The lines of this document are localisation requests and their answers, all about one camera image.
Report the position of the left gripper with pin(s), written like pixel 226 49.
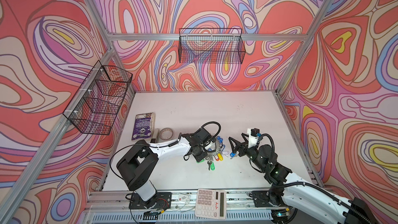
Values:
pixel 200 158

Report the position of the round keyring disc with keys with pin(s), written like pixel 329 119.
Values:
pixel 218 142

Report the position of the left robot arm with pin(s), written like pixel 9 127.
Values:
pixel 138 163

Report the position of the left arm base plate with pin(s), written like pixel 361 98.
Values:
pixel 161 200

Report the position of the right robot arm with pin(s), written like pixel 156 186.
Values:
pixel 289 189

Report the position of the white pink calculator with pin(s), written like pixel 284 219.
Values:
pixel 211 204

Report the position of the black stapler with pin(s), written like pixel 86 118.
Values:
pixel 155 136

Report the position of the wire basket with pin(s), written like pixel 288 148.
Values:
pixel 102 94
pixel 211 45

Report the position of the clear tape roll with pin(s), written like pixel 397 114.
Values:
pixel 166 134

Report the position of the left wire basket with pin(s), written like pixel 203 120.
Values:
pixel 102 94

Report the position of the back wire basket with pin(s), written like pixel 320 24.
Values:
pixel 211 45

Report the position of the small white label card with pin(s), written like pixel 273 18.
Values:
pixel 184 198

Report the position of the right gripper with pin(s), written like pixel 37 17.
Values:
pixel 244 146

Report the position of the purple book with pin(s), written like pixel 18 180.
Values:
pixel 143 126

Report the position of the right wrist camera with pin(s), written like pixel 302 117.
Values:
pixel 253 137

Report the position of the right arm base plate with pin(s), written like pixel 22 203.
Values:
pixel 268 198

